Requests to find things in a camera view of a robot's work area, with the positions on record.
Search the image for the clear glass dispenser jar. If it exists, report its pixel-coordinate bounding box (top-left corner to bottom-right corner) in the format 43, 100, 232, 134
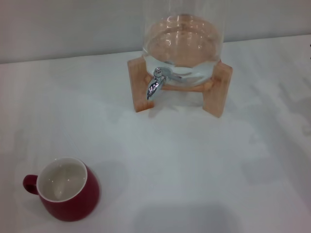
142, 0, 225, 87

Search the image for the wooden dispenser stand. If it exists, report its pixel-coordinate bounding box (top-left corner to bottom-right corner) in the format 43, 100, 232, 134
127, 14, 233, 119

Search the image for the red ceramic cup white inside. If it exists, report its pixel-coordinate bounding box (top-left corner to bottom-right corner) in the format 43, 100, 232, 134
22, 156, 100, 222

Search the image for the chrome faucet tap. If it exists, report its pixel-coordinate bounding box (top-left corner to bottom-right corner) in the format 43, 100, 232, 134
145, 67, 183, 101

